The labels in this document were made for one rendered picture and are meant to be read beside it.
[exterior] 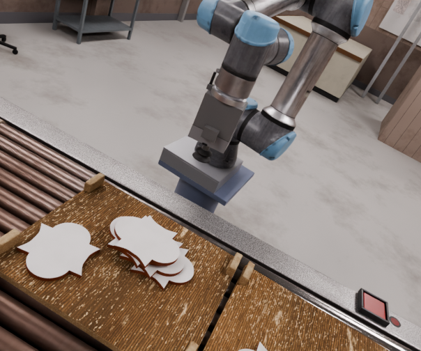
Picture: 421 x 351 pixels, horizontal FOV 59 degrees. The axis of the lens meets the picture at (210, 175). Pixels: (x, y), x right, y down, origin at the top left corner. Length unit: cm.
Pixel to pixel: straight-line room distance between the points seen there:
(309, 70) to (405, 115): 472
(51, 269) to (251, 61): 53
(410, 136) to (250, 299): 518
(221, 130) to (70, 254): 38
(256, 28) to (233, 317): 56
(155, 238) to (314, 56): 67
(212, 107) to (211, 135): 6
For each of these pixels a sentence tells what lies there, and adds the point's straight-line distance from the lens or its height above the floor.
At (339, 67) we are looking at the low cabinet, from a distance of 653.
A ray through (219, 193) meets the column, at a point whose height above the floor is 87.
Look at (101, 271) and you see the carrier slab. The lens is 78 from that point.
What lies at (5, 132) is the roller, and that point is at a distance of 115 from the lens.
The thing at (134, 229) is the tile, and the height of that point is 98.
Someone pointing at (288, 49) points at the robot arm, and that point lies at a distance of 84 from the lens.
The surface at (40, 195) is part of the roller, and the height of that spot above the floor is 92.
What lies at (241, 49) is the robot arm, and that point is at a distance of 72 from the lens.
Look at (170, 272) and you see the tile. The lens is 79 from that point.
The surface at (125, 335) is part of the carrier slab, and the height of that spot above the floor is 94.
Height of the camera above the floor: 154
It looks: 31 degrees down
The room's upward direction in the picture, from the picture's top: 24 degrees clockwise
